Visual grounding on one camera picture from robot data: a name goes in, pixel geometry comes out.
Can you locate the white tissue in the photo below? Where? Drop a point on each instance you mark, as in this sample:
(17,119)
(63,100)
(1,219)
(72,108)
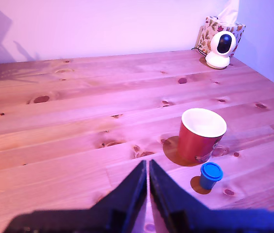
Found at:
(229,14)

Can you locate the blue coffee capsule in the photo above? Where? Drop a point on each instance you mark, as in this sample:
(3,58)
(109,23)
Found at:
(208,180)

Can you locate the small white round camera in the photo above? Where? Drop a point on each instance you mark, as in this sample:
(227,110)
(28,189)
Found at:
(216,60)

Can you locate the leaf print tissue box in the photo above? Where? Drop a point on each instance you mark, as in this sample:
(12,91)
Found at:
(210,31)

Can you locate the red cartoon print mug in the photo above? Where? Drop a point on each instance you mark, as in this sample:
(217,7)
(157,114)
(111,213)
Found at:
(195,145)

